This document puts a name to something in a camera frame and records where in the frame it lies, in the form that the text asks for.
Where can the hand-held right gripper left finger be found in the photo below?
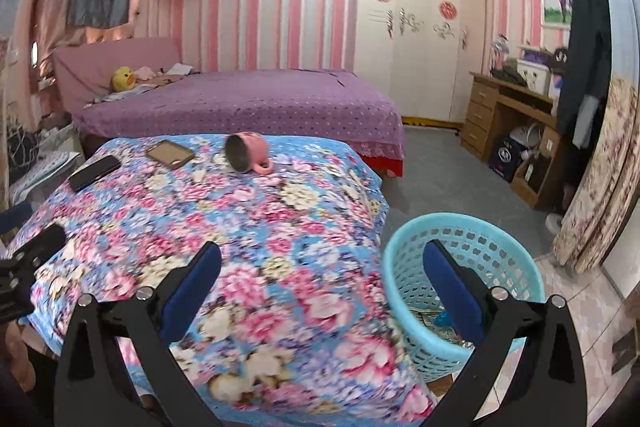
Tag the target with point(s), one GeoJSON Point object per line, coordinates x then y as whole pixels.
{"type": "Point", "coordinates": [192, 287]}

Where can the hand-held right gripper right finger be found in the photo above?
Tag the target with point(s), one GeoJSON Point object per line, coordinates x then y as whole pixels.
{"type": "Point", "coordinates": [455, 292]}

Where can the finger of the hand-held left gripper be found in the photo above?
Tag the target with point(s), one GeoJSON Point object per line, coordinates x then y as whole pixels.
{"type": "Point", "coordinates": [15, 216]}
{"type": "Point", "coordinates": [45, 242]}

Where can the light blue plastic basket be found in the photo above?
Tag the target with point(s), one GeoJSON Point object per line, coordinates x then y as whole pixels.
{"type": "Point", "coordinates": [415, 257]}

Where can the person's left forearm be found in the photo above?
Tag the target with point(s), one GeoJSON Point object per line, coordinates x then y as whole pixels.
{"type": "Point", "coordinates": [17, 352]}

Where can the patterned padded board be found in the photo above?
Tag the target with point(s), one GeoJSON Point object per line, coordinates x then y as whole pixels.
{"type": "Point", "coordinates": [45, 174]}

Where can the dark patterned cloth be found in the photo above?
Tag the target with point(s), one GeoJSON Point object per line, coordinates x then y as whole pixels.
{"type": "Point", "coordinates": [22, 152]}

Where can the floral blanket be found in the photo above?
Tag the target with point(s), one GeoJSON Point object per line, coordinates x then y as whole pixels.
{"type": "Point", "coordinates": [260, 257]}

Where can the black phone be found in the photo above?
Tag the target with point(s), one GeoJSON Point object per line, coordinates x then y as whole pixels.
{"type": "Point", "coordinates": [95, 173]}

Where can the white round floor base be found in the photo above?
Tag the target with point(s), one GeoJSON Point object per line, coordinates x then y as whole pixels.
{"type": "Point", "coordinates": [553, 223]}

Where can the cardboard box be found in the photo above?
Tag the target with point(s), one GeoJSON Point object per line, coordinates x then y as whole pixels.
{"type": "Point", "coordinates": [532, 177]}

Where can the black printed box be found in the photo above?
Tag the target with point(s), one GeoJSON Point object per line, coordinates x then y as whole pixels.
{"type": "Point", "coordinates": [505, 157]}

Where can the pink mug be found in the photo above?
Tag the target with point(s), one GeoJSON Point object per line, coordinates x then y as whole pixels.
{"type": "Point", "coordinates": [252, 147]}

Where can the pink bed headboard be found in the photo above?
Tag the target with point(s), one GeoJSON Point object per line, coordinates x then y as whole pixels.
{"type": "Point", "coordinates": [90, 67]}

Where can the small white fan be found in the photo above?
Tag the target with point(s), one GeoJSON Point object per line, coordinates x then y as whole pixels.
{"type": "Point", "coordinates": [525, 137]}

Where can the yellow duck plush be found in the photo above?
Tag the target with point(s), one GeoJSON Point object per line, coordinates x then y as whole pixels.
{"type": "Point", "coordinates": [122, 79]}

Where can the dark wooden stool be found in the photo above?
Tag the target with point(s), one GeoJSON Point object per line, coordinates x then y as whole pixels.
{"type": "Point", "coordinates": [627, 349]}

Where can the floral door curtain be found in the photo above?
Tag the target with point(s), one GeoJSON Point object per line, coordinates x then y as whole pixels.
{"type": "Point", "coordinates": [605, 187]}

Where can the wooden desk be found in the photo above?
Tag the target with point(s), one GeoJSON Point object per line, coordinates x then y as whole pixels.
{"type": "Point", "coordinates": [482, 107]}

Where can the purple dotted bed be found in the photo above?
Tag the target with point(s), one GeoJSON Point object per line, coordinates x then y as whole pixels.
{"type": "Point", "coordinates": [250, 107]}

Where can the pink plush toy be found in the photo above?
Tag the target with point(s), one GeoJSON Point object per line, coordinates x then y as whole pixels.
{"type": "Point", "coordinates": [146, 74]}

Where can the grey hanging garment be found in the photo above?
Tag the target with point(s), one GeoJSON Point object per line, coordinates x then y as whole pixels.
{"type": "Point", "coordinates": [585, 122]}

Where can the crumpled clothes on bed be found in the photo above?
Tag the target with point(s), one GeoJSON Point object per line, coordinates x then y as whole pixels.
{"type": "Point", "coordinates": [177, 69]}

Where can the white wardrobe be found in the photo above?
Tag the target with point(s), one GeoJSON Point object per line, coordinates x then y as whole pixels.
{"type": "Point", "coordinates": [420, 72]}

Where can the dark clothes on desk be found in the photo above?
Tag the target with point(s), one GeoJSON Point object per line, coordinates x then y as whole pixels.
{"type": "Point", "coordinates": [510, 76]}

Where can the white storage box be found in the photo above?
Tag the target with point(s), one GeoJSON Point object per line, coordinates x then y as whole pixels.
{"type": "Point", "coordinates": [534, 77]}

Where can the table lamp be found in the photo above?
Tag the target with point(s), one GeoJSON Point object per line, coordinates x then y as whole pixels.
{"type": "Point", "coordinates": [500, 49]}

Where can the purple box lid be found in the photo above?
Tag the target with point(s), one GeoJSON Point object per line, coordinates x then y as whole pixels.
{"type": "Point", "coordinates": [535, 54]}

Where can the black cap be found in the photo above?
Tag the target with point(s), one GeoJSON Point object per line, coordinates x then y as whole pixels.
{"type": "Point", "coordinates": [560, 59]}

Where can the dark hanging coat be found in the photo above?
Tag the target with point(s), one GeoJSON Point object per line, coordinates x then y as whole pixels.
{"type": "Point", "coordinates": [585, 52]}

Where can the framed couple photo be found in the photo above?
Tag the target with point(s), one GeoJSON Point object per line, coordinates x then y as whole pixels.
{"type": "Point", "coordinates": [556, 4]}

